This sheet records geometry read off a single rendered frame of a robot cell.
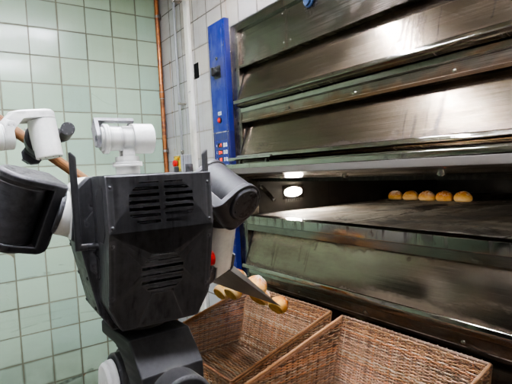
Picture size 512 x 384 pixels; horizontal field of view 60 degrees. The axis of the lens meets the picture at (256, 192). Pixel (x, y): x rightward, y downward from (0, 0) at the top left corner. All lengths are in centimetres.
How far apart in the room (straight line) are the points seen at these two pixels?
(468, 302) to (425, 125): 52
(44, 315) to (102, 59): 152
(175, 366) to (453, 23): 113
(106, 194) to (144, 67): 223
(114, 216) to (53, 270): 200
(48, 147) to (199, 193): 49
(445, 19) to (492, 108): 30
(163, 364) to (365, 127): 103
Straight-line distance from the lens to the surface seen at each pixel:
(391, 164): 131
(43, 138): 121
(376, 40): 158
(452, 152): 121
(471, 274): 142
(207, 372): 166
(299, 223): 184
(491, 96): 135
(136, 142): 99
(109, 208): 79
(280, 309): 160
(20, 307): 279
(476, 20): 138
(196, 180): 84
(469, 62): 138
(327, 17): 178
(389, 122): 151
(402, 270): 154
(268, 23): 206
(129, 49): 296
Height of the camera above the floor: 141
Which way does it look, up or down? 3 degrees down
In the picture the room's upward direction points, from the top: 3 degrees counter-clockwise
